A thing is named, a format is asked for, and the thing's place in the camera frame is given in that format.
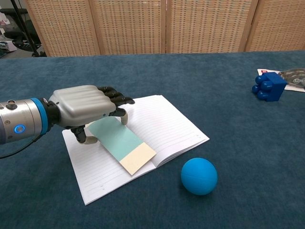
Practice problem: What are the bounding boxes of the open lined white notebook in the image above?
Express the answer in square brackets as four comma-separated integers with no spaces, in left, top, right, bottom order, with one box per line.
[62,94,210,206]

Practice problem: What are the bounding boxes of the woven wooden folding screen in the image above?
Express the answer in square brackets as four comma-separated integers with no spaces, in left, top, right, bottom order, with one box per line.
[23,0,305,57]

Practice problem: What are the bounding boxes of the teal cream bookmark with tassel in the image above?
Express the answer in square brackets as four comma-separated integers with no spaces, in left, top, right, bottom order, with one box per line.
[86,116,157,176]

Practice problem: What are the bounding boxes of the teal table cloth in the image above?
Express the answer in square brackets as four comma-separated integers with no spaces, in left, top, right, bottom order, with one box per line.
[0,50,305,229]

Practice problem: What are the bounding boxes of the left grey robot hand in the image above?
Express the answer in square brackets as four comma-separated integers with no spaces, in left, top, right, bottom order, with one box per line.
[48,85,135,146]

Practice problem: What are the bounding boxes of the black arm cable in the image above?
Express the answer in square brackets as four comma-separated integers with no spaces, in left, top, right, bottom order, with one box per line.
[0,133,46,159]

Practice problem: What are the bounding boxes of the black tripod stand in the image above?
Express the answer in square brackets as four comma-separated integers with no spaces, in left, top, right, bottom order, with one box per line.
[10,0,47,57]

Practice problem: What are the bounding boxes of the black office chair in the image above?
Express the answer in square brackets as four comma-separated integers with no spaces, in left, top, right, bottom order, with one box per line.
[0,8,42,52]

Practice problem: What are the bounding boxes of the blister pack card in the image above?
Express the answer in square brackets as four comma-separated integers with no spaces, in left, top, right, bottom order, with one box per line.
[257,68,305,93]

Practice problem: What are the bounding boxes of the blue rubber ball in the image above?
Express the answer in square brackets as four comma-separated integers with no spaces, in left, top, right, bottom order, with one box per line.
[180,157,218,196]

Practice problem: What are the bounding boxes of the white box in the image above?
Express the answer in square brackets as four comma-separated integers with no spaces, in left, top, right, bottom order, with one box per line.
[0,41,18,52]

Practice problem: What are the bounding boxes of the dark blue building block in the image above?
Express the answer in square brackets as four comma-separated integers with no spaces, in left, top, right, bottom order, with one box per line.
[252,72,287,103]

